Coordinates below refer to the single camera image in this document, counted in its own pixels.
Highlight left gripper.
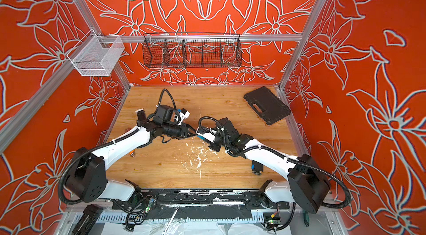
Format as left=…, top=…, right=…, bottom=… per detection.
left=162, top=123, right=199, bottom=138

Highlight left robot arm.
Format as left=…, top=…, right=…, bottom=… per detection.
left=58, top=121, right=196, bottom=205

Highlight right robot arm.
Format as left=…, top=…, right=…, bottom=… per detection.
left=196, top=116, right=352, bottom=213

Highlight black box with blue clip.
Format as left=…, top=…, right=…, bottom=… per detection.
left=251, top=160, right=264, bottom=175

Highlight black tool case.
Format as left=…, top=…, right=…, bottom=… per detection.
left=244, top=86, right=291, bottom=126

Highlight clear plastic bin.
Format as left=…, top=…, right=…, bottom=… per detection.
left=66, top=30, right=125, bottom=76

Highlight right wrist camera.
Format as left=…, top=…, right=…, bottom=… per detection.
left=196, top=125, right=217, bottom=142

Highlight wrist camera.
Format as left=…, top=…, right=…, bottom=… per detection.
left=196, top=125, right=217, bottom=142
left=153, top=105, right=190, bottom=125

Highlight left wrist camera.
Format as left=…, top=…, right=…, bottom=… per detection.
left=153, top=105, right=190, bottom=125

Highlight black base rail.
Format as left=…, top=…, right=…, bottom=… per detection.
left=113, top=188, right=291, bottom=210

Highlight black wire basket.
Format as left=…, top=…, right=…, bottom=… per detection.
left=142, top=33, right=243, bottom=69

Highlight green handled screwdriver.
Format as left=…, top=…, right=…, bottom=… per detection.
left=303, top=210, right=310, bottom=228

